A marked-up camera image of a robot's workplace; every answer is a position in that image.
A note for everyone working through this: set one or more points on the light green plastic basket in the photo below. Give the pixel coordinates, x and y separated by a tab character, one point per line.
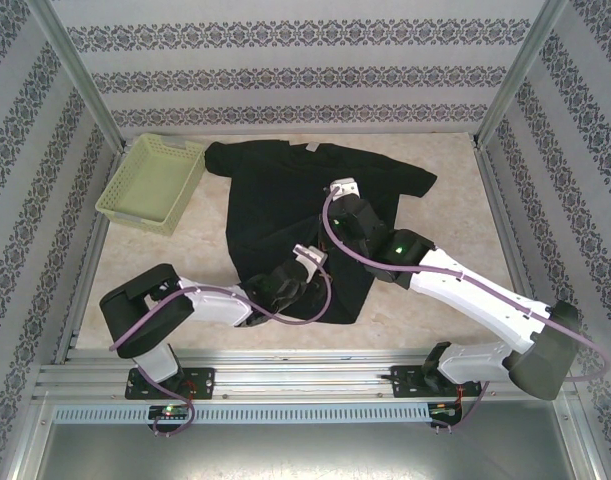
150	180

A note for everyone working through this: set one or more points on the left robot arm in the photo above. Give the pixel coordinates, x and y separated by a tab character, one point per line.
215	307

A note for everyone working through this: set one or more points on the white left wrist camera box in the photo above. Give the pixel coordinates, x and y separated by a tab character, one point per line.
309	255

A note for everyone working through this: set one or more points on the grey metal shelf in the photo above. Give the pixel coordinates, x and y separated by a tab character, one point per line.
305	450

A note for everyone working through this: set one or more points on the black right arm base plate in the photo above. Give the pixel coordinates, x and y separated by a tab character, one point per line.
400	382

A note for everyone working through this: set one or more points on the black t-shirt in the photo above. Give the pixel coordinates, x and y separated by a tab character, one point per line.
270	200

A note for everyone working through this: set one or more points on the small circuit board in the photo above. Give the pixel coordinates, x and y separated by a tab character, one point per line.
167	411
445	409

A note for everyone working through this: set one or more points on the aluminium mounting rail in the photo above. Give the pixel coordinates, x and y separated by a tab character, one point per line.
295	375

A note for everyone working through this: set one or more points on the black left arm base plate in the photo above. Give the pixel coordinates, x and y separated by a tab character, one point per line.
205	382

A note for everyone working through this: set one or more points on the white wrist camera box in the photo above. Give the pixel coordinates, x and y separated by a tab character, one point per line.
309	255
346	187

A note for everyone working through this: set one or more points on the aluminium frame post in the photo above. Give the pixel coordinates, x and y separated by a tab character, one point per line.
525	65
70	60

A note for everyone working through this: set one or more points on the aluminium side rail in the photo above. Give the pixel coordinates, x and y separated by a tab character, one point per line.
90	260
490	175

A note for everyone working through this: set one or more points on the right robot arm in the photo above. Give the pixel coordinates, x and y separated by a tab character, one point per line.
475	310

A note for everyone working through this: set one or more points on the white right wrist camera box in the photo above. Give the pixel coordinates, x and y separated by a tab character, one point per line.
346	187

